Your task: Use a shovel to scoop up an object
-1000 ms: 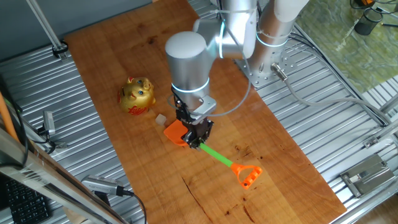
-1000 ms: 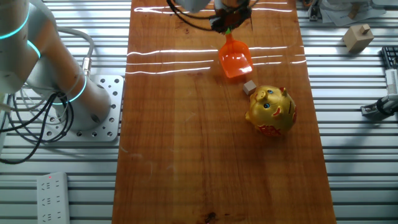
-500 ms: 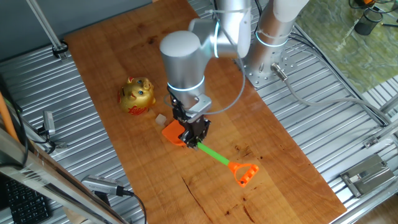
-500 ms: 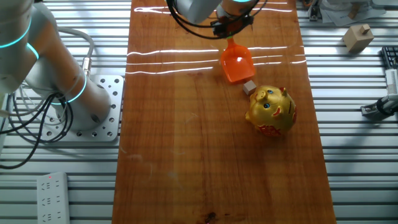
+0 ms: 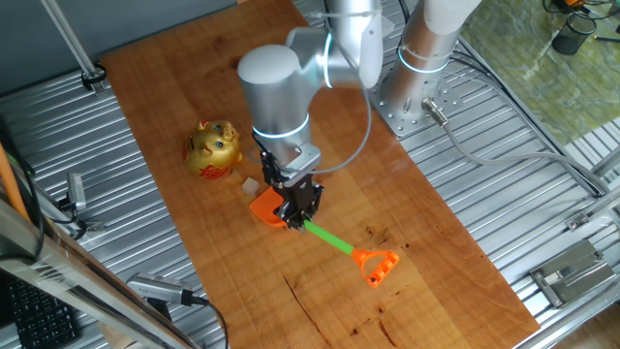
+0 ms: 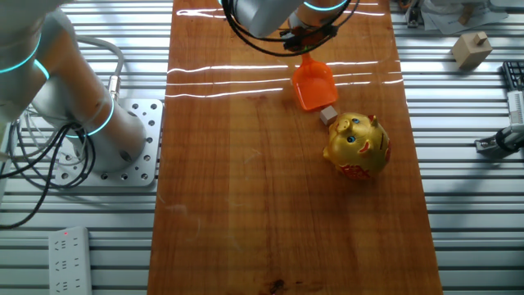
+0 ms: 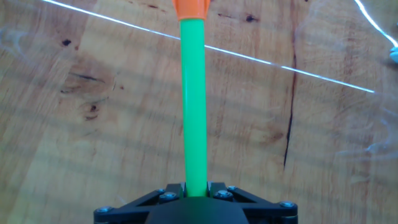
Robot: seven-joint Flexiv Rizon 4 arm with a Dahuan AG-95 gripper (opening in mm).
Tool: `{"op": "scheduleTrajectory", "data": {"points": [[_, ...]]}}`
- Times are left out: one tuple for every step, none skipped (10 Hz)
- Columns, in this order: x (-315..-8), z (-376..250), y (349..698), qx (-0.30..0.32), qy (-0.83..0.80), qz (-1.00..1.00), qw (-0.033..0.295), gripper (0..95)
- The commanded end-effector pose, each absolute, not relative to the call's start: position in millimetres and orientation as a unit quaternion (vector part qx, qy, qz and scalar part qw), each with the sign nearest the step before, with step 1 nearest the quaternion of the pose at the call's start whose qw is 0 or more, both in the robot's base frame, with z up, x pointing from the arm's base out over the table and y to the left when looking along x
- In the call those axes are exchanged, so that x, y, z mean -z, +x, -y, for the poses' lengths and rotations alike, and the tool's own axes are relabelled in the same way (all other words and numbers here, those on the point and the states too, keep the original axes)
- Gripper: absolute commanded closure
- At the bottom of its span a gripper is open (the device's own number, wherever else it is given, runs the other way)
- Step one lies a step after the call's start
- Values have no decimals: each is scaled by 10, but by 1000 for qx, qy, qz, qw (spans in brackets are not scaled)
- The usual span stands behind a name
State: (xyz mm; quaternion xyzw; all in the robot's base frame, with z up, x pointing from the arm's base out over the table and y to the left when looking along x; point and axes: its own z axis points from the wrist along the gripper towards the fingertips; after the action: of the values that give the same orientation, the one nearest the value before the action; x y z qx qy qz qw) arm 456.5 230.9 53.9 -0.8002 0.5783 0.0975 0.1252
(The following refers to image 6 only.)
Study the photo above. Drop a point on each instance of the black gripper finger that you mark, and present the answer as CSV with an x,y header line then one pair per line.
x,y
295,44
317,42

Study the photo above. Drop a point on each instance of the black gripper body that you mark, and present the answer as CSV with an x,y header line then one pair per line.
x,y
309,30

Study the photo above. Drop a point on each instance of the orange green toy shovel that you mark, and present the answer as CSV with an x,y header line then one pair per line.
x,y
315,86

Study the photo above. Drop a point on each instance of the small wooden cube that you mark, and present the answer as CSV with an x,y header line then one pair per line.
x,y
328,116

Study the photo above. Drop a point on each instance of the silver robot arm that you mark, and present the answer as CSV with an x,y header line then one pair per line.
x,y
82,123

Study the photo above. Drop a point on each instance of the gold piggy bank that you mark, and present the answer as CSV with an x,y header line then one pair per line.
x,y
356,147

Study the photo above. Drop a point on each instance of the white paper sheets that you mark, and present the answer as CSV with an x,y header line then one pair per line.
x,y
462,14

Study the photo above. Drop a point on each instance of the wooden block with peg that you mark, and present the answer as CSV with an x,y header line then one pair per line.
x,y
471,51

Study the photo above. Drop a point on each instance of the brown wooden board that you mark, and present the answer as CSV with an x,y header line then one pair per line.
x,y
266,205

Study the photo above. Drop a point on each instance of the black keyboard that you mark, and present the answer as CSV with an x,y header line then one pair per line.
x,y
515,75

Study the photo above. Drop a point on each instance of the white ribbed device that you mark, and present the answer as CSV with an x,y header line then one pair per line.
x,y
516,107

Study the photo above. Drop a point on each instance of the white power strip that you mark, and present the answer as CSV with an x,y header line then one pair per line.
x,y
69,262

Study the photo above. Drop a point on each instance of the silver camera on stand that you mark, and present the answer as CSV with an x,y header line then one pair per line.
x,y
413,14

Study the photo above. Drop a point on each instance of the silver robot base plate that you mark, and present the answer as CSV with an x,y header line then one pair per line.
x,y
143,135

